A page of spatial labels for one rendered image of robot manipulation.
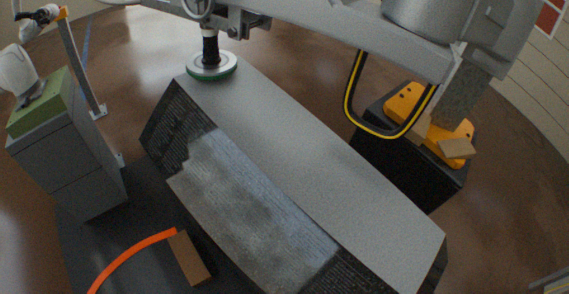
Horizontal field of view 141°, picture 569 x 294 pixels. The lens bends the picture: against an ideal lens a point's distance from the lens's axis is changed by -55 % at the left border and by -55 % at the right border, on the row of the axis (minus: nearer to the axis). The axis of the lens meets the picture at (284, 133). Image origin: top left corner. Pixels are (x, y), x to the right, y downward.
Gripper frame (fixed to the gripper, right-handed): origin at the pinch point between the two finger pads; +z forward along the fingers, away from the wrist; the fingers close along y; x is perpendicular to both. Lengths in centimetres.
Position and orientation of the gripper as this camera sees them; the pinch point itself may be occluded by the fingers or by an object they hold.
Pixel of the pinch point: (27, 20)
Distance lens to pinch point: 131.5
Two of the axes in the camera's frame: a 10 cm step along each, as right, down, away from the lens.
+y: -6.9, -1.4, -7.1
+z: 5.5, 5.4, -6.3
